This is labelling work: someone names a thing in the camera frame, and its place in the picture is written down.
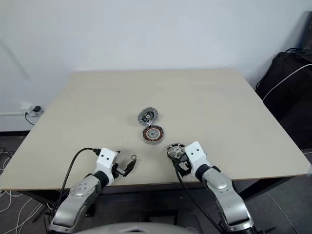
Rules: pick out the copper wound motor stator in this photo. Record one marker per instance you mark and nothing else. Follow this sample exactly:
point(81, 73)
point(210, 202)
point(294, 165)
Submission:
point(153, 134)

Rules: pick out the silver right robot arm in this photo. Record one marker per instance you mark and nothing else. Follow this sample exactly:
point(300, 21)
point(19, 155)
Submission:
point(224, 192)

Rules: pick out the silver spoked wheel part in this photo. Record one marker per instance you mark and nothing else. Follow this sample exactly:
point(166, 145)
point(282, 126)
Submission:
point(176, 150)

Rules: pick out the black power adapter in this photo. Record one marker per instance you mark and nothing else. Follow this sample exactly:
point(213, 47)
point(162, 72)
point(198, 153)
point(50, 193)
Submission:
point(37, 109)

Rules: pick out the grey robot torso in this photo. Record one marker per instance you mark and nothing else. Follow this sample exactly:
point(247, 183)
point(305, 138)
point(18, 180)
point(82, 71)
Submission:
point(136, 225)

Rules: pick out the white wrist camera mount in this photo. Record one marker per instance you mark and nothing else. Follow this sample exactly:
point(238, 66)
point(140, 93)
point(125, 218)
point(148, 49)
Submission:
point(106, 161)
point(195, 156)

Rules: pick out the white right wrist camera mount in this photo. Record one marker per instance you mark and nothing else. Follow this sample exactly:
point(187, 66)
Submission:
point(195, 156)

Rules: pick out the black and white round disc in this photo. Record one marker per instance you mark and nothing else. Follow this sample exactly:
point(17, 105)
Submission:
point(147, 117)

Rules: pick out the black table frame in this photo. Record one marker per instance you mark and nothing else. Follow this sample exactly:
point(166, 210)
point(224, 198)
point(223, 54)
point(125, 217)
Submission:
point(268, 186)

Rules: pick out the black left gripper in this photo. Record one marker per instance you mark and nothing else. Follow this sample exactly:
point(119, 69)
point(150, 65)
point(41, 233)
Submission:
point(119, 171)

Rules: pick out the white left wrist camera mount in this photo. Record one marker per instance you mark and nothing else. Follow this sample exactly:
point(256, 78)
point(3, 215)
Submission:
point(106, 161)

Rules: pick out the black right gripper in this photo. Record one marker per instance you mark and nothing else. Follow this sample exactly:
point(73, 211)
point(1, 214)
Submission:
point(181, 173)

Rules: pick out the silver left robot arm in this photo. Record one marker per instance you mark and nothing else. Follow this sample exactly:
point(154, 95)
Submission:
point(78, 195)

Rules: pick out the white wall power strip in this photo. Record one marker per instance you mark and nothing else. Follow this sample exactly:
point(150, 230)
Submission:
point(28, 110)

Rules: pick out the large black bag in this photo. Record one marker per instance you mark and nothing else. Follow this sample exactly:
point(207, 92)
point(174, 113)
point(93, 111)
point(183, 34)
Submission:
point(287, 97)

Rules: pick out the black equipment rack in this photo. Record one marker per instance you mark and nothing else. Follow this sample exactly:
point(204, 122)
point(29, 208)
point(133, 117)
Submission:
point(306, 34)

